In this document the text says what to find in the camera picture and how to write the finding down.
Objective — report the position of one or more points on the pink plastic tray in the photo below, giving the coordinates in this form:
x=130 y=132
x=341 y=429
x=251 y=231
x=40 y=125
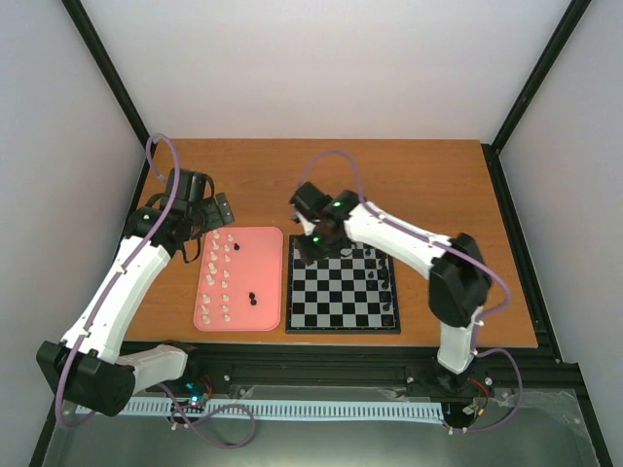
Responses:
x=244 y=263

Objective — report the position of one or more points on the black aluminium frame rail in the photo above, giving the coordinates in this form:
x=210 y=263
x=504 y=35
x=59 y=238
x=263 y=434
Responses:
x=232 y=367

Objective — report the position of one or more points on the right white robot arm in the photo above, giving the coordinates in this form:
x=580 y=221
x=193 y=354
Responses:
x=458 y=281

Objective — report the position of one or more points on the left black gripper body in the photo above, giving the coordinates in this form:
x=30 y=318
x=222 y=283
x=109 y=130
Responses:
x=200 y=226

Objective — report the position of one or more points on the black white chessboard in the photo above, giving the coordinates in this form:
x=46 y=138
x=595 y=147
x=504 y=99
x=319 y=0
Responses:
x=341 y=294

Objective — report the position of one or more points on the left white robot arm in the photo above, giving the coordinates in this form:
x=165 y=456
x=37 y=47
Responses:
x=86 y=367

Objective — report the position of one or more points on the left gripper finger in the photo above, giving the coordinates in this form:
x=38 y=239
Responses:
x=210 y=215
x=224 y=209

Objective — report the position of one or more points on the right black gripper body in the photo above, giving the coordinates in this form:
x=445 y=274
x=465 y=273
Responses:
x=319 y=249

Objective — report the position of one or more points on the light blue slotted cable duct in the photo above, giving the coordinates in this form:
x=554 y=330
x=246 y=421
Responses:
x=288 y=410

